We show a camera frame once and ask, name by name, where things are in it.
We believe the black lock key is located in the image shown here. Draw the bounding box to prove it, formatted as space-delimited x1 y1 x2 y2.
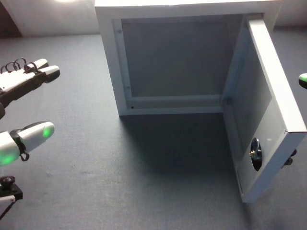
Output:
283 149 297 169

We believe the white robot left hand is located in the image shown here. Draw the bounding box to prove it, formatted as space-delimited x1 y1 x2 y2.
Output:
0 57 60 168

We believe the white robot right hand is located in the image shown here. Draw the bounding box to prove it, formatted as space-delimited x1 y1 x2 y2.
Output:
298 72 307 90

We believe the large white box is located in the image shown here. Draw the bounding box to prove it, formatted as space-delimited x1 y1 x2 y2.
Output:
94 0 283 117

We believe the grey table cloth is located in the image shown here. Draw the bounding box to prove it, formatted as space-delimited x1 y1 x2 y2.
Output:
0 23 307 230

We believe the white cabinet door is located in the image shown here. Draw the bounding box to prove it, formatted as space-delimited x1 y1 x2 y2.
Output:
222 14 307 204

